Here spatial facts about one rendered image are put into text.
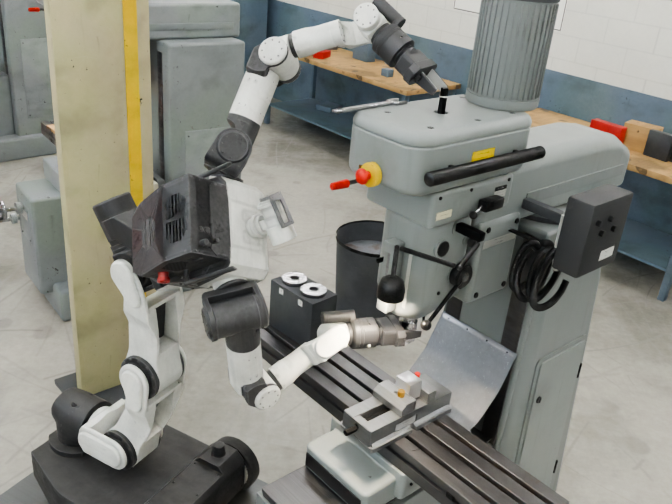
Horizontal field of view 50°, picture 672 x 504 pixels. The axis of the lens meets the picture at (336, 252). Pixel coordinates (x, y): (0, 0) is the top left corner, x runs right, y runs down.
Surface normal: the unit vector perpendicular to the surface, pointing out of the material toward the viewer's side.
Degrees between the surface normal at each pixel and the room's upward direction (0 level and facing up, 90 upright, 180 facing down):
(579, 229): 90
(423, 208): 90
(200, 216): 58
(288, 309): 90
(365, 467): 0
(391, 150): 90
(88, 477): 0
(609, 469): 0
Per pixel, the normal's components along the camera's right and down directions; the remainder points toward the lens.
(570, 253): -0.75, 0.23
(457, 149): 0.65, 0.38
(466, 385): -0.47, -0.47
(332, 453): 0.08, -0.90
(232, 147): 0.18, -0.02
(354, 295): -0.50, 0.40
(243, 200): 0.78, -0.24
